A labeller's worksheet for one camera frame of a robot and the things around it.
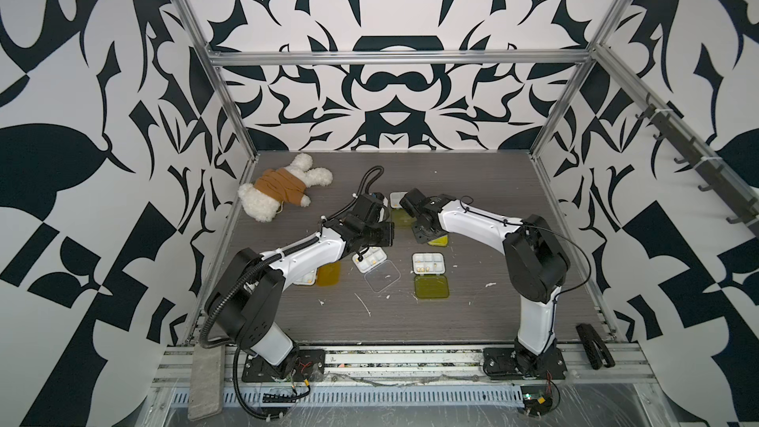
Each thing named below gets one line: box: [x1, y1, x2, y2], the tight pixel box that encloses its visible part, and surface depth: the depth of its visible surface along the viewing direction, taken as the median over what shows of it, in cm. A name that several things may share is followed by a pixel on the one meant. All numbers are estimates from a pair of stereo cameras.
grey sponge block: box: [187, 344, 226, 422], surface depth 70 cm
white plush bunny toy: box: [238, 153, 334, 223], surface depth 101 cm
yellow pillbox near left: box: [292, 260, 342, 287], surface depth 89 cm
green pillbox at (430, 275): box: [411, 252, 450, 300], surface depth 91 cm
